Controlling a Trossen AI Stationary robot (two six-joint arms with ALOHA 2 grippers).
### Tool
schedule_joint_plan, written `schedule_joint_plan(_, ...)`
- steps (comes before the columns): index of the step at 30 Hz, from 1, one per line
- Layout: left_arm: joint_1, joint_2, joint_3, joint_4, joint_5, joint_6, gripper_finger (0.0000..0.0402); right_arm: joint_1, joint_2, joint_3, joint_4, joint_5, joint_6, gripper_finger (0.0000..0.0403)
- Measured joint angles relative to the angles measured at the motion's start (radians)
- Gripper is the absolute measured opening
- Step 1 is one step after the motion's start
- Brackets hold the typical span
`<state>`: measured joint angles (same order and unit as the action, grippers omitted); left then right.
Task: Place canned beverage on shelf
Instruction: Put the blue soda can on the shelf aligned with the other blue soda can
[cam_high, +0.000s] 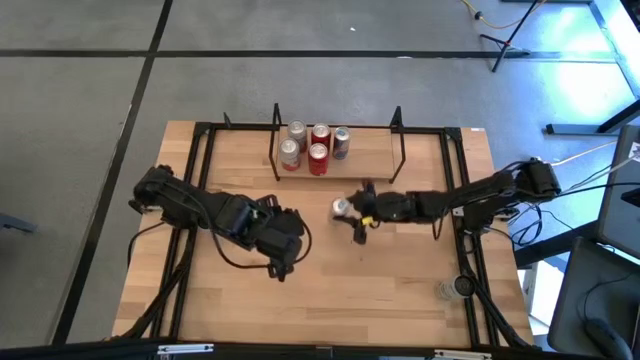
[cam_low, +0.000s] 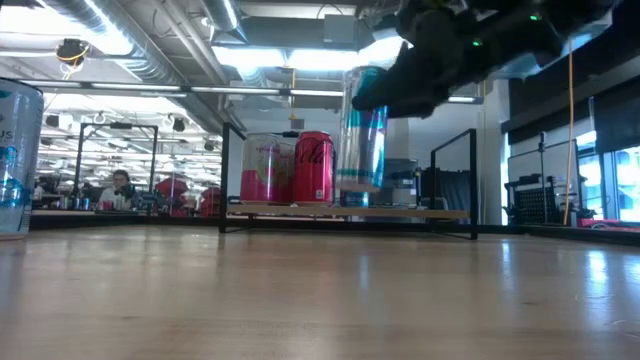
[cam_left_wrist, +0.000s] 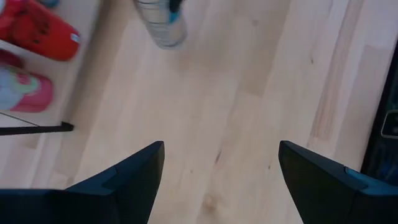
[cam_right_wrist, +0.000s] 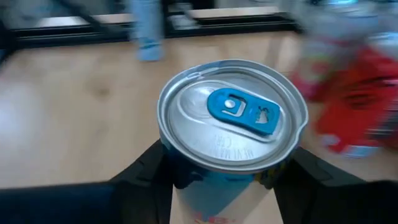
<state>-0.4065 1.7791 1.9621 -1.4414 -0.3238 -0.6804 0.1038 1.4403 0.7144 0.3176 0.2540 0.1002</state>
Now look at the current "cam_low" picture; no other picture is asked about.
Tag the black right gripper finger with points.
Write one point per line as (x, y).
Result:
(395, 87)
(422, 105)

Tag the teal Red Bull can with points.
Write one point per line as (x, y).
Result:
(362, 145)

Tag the red Coca-Cola Zero Sugar can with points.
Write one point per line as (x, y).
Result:
(314, 170)

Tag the white Celsius Arctic can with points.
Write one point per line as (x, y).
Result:
(20, 175)

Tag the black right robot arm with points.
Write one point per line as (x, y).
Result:
(550, 25)

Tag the grey storage bin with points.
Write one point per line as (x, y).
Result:
(402, 180)

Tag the grey ceiling box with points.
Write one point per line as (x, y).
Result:
(340, 30)

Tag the black cloth cover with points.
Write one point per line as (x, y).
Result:
(452, 187)

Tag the blue container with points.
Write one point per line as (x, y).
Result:
(355, 199)

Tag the grey tripod stand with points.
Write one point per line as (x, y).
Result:
(542, 165)

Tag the black pegboard rack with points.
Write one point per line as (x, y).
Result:
(535, 205)

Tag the long LED light bar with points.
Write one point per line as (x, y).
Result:
(240, 90)

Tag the dark window blind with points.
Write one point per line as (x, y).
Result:
(617, 130)

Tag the black ceiling spotlight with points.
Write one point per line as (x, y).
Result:
(209, 145)
(178, 124)
(52, 120)

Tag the red storage bin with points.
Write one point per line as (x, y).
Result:
(210, 200)
(172, 189)

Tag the bright glass window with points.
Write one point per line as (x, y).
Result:
(627, 185)

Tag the seated person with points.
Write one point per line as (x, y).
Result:
(120, 179)

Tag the grey square wall vent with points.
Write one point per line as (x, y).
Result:
(297, 123)

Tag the silver round ceiling duct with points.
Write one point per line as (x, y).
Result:
(222, 15)

